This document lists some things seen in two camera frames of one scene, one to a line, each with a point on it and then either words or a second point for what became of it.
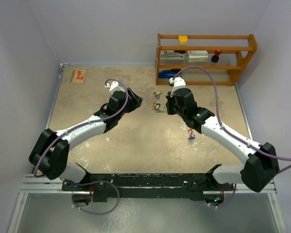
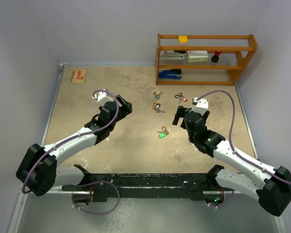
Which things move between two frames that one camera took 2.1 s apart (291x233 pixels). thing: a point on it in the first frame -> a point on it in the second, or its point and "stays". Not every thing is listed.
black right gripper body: (172, 108) -> (181, 111)
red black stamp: (215, 58) stays
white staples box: (197, 56) stays
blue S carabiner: (156, 96) stays
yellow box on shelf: (183, 39) stays
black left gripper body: (131, 103) -> (123, 110)
